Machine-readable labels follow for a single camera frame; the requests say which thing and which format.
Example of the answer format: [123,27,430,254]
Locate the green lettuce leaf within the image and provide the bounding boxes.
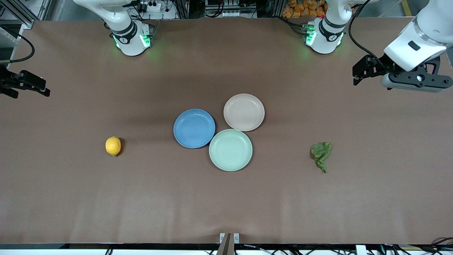
[310,141,333,174]

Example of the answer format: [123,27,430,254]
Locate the yellow lemon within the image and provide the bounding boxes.
[105,136,122,157]

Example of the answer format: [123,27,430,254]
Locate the orange snack bags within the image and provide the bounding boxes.
[282,0,327,19]

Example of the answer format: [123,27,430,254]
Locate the beige plate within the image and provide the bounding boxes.
[223,93,265,132]

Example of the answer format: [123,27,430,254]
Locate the white power strip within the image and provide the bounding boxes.
[136,0,162,13]

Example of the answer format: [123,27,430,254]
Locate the mint green plate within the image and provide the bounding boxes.
[208,129,253,172]

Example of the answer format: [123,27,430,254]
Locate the blue plate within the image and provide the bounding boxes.
[173,108,216,149]

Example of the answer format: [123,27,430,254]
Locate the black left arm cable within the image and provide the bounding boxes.
[348,0,390,68]

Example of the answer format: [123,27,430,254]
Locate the aluminium frame profile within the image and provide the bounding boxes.
[0,0,53,30]

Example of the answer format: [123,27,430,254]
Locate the white bracket with brown post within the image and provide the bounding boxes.
[217,232,240,255]

